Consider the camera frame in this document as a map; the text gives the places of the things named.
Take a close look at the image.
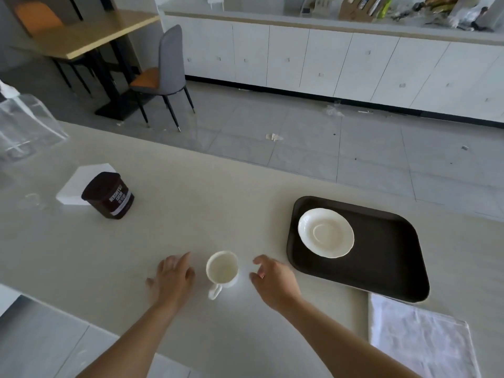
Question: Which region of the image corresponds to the person's left forearm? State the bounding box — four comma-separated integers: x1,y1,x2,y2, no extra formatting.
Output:
78,304,182,378

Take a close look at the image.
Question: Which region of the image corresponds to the dark brown lidded tub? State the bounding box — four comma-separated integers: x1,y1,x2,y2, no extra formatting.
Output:
81,172,135,221

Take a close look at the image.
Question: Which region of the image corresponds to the white cloth napkin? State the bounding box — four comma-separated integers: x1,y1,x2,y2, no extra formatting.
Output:
368,291,482,378

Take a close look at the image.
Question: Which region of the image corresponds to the white cabinet row with counter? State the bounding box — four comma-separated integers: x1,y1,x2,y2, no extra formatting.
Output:
155,0,504,124

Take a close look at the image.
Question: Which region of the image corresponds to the cardboard file organizer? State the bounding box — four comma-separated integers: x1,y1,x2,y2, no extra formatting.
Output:
338,0,394,23

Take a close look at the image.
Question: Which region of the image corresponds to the orange backed chair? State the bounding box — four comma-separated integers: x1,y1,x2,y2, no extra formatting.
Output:
12,3,95,99

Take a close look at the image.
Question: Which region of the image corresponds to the person's right forearm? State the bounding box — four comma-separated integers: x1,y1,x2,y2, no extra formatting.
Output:
275,297,424,378

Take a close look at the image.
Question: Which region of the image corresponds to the white flat block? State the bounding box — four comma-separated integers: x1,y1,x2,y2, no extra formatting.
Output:
55,163,118,206

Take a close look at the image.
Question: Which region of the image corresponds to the clear plastic bag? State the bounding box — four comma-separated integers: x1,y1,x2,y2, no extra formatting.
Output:
0,79,70,162

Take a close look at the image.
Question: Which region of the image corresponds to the white saucer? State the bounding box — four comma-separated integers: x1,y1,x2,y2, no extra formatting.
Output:
297,208,355,259

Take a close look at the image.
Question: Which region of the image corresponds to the person's left hand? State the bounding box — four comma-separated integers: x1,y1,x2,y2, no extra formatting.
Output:
145,251,196,311

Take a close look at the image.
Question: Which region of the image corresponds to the dark brown tray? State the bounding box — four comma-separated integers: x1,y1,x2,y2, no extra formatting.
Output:
286,195,431,303

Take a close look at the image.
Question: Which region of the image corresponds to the white cup with handle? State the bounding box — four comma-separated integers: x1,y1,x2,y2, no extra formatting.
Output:
206,250,240,301

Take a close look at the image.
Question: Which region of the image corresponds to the grey chair with orange seat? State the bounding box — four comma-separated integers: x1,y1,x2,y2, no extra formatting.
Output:
130,24,196,133

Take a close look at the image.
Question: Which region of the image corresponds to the person's right hand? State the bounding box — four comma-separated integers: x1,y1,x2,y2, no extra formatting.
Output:
249,255,304,313

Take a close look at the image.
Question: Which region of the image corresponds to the white display stand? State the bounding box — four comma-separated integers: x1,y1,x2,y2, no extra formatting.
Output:
301,0,330,16

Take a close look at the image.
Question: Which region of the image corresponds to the wooden dining table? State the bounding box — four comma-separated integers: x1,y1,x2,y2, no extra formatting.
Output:
12,9,161,122

